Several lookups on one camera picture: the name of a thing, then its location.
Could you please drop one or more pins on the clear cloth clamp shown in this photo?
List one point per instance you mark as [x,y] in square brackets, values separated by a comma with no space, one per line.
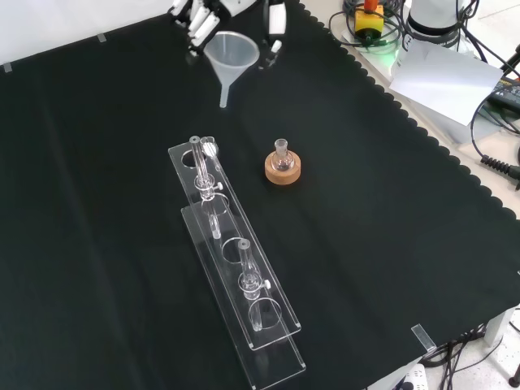
[422,338]

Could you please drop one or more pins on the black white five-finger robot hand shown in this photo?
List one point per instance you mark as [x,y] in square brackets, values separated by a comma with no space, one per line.
[202,22]

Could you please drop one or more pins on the clear acrylic funnel stand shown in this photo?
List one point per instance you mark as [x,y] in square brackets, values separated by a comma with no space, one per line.
[243,284]

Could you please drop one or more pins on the black cloth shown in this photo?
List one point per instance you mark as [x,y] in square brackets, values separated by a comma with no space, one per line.
[122,203]

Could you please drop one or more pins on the black power adapter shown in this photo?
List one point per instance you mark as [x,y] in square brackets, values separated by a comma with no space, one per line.
[508,93]

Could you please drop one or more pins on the pale board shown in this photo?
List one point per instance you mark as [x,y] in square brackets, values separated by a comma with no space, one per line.
[443,81]

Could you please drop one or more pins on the clear plastic funnel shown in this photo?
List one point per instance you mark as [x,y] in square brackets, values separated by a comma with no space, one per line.
[231,57]

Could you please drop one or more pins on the yellow stop button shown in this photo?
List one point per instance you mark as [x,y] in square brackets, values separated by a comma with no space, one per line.
[369,20]

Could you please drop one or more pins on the small glass round-bottom flask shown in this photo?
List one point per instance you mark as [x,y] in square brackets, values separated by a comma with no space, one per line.
[282,162]

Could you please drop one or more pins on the white power strip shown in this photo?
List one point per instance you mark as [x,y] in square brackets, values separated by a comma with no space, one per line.
[415,378]

